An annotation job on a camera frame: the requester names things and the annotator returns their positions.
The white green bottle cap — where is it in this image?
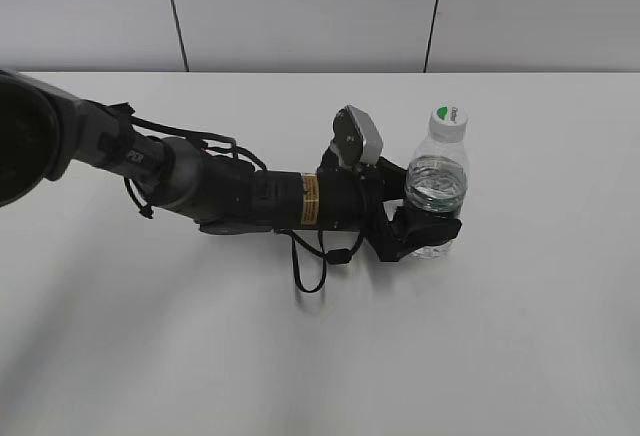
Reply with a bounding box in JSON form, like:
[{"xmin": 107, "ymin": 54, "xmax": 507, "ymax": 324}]
[{"xmin": 429, "ymin": 104, "xmax": 469, "ymax": 144}]

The clear cestbon water bottle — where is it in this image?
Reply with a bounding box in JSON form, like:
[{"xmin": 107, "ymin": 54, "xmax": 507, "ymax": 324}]
[{"xmin": 396, "ymin": 104, "xmax": 472, "ymax": 261}]

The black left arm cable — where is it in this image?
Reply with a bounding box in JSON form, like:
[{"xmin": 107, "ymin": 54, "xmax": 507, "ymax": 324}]
[{"xmin": 274, "ymin": 175, "xmax": 369, "ymax": 294}]

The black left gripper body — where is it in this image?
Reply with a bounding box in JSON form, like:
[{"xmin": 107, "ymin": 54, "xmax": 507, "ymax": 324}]
[{"xmin": 316, "ymin": 146, "xmax": 401, "ymax": 262}]

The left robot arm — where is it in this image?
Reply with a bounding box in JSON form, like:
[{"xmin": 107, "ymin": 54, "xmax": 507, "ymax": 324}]
[{"xmin": 1, "ymin": 70, "xmax": 461, "ymax": 262}]

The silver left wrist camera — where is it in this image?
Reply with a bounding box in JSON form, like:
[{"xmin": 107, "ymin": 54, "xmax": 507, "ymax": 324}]
[{"xmin": 332, "ymin": 105, "xmax": 383, "ymax": 167}]

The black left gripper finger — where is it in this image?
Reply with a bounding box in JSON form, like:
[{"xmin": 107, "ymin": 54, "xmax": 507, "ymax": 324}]
[
  {"xmin": 391, "ymin": 206, "xmax": 462, "ymax": 259},
  {"xmin": 378, "ymin": 156, "xmax": 407, "ymax": 201}
]

